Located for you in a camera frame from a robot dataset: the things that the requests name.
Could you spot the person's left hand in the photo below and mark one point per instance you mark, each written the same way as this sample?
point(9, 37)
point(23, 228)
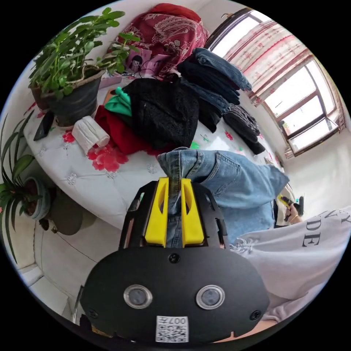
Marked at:
point(255, 329)

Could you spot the potted long-leaf plant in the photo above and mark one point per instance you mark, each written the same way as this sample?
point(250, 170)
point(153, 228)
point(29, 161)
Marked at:
point(35, 203)

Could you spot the white rolled cloth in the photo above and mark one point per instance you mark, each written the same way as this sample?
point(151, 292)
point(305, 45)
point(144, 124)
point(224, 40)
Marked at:
point(90, 135)

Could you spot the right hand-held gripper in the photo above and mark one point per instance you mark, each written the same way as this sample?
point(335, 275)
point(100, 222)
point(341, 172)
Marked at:
point(300, 204)

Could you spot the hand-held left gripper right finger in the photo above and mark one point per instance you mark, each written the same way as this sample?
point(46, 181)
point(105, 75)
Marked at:
point(193, 222)

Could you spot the red patterned blanket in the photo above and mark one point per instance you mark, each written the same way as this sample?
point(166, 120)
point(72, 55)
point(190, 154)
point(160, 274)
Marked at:
point(170, 33)

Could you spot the large potted green plant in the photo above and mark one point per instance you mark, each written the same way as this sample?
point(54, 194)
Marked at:
point(76, 101)

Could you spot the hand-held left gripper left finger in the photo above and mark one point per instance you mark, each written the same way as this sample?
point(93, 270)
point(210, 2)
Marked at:
point(153, 219)

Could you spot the pink printed box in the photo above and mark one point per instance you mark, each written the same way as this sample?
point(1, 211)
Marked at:
point(137, 61)

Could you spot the small potted plant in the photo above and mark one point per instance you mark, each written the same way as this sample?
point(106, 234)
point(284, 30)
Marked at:
point(37, 96)

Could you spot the bed with white floral quilt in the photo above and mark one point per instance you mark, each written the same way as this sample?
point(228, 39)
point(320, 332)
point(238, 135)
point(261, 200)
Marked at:
point(82, 170)

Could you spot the black phone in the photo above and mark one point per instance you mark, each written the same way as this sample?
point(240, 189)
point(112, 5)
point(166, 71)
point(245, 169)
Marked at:
point(43, 126)

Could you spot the person's right hand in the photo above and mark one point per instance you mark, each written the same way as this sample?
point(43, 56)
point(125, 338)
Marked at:
point(294, 217)

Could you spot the person's body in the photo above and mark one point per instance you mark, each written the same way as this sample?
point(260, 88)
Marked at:
point(296, 260)

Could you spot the pile of clothes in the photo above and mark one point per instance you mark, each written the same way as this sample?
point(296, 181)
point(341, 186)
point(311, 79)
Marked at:
point(164, 115)

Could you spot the red and white curtain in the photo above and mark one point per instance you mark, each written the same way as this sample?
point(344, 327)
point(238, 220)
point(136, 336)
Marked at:
point(266, 52)

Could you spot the blue jeans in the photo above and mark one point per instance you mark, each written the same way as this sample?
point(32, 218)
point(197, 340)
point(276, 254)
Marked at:
point(241, 178)

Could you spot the window with brown frame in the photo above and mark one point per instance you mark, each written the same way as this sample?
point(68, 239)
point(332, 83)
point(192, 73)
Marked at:
point(307, 90)

